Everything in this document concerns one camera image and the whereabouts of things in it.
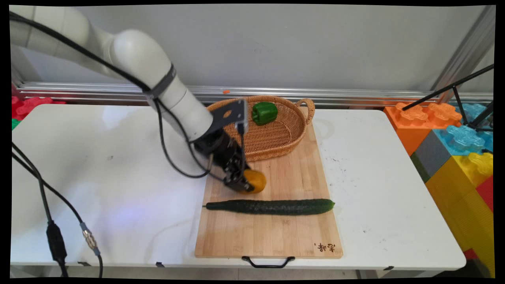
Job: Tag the long dark green cucumber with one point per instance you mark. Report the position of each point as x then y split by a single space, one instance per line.
272 206

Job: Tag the aluminium frame upright post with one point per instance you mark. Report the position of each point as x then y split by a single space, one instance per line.
465 51

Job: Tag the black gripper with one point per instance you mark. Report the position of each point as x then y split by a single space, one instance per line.
221 152

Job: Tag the grey foam building block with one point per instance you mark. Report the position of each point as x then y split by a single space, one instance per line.
432 156

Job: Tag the black tripod stand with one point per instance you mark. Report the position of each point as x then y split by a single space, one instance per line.
457 88

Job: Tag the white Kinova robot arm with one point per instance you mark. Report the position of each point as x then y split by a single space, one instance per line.
134 51

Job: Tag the green bell pepper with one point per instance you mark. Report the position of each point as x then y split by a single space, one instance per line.
264 113

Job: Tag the green foam building block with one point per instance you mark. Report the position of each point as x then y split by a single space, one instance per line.
15 124

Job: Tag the orange foam building block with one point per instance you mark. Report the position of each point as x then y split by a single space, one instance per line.
410 126

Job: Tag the red foam building block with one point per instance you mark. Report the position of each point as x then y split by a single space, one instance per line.
31 105
486 193

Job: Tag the bamboo cutting board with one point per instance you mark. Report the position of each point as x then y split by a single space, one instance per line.
272 232

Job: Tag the aluminium frame rail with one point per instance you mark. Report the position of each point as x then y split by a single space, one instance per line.
355 94

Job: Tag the blue foam building block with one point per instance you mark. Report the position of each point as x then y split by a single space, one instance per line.
461 140

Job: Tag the yellow foam building block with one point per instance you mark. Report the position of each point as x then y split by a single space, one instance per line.
461 205

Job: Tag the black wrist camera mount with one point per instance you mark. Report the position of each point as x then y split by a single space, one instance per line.
232 112

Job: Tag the orange round fruit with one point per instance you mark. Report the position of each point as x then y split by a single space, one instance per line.
256 182

